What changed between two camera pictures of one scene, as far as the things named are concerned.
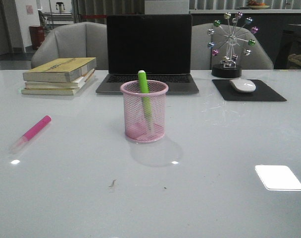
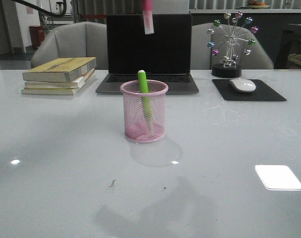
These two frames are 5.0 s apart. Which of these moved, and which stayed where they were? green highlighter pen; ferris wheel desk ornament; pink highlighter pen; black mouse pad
Moved: pink highlighter pen
Stayed: green highlighter pen; ferris wheel desk ornament; black mouse pad
